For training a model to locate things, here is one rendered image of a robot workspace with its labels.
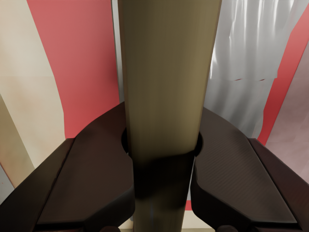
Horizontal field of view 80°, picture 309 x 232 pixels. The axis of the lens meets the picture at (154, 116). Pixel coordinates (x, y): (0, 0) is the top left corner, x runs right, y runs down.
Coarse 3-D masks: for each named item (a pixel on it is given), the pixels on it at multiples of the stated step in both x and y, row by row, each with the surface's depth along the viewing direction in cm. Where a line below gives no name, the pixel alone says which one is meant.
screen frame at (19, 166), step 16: (0, 96) 18; (0, 112) 18; (0, 128) 18; (16, 128) 20; (0, 144) 18; (16, 144) 20; (0, 160) 18; (16, 160) 20; (0, 176) 18; (16, 176) 20; (0, 192) 20
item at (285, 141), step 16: (64, 80) 17; (80, 80) 17; (96, 80) 17; (112, 80) 17; (288, 80) 17; (304, 80) 17; (64, 96) 18; (80, 96) 18; (96, 96) 18; (112, 96) 18; (272, 96) 18; (288, 96) 18; (304, 96) 18; (64, 112) 19; (80, 112) 19; (96, 112) 19; (272, 112) 19; (288, 112) 19; (304, 112) 19; (64, 128) 20; (80, 128) 20; (272, 128) 20; (288, 128) 20; (304, 128) 20; (272, 144) 21; (288, 144) 21; (304, 144) 21; (288, 160) 22; (304, 160) 22; (304, 176) 24
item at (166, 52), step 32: (128, 0) 5; (160, 0) 5; (192, 0) 5; (128, 32) 5; (160, 32) 5; (192, 32) 5; (128, 64) 6; (160, 64) 6; (192, 64) 6; (128, 96) 6; (160, 96) 6; (192, 96) 6; (128, 128) 7; (160, 128) 7; (192, 128) 7; (160, 160) 8; (192, 160) 8; (160, 192) 9; (160, 224) 10
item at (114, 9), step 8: (112, 0) 10; (112, 8) 10; (112, 16) 11; (120, 48) 12; (120, 56) 12; (120, 64) 12; (120, 72) 12; (120, 80) 13; (120, 88) 13; (120, 96) 13
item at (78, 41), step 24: (48, 0) 14; (72, 0) 14; (96, 0) 14; (48, 24) 14; (72, 24) 14; (96, 24) 15; (48, 48) 15; (72, 48) 15; (96, 48) 15; (288, 48) 16; (72, 72) 16; (96, 72) 17; (288, 72) 17
